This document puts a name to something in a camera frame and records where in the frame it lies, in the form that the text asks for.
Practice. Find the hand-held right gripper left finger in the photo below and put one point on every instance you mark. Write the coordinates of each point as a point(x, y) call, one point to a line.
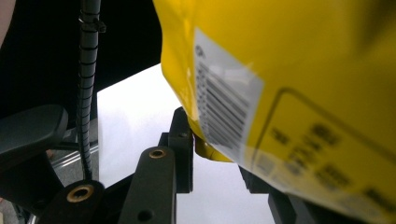
point(183, 161)

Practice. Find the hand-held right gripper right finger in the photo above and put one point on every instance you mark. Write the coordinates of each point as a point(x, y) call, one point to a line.
point(253, 185)

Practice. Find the yellow green spout pouch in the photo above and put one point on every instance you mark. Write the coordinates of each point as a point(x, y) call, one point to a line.
point(295, 62)

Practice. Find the metal floor rail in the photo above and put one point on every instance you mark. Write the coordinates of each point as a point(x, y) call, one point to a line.
point(71, 158)

